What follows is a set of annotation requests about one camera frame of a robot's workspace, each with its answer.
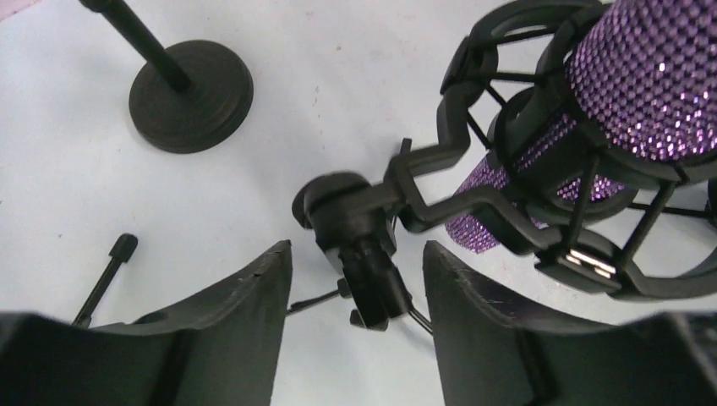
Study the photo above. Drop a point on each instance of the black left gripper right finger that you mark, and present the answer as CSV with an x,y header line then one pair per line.
x,y
496,347

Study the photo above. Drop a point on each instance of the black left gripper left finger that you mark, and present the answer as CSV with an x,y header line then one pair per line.
x,y
219,346

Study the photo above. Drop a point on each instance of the purple glitter microphone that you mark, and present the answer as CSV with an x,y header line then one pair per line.
x,y
624,100

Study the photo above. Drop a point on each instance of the black round-base mic stand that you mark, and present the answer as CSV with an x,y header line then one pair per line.
x,y
188,97

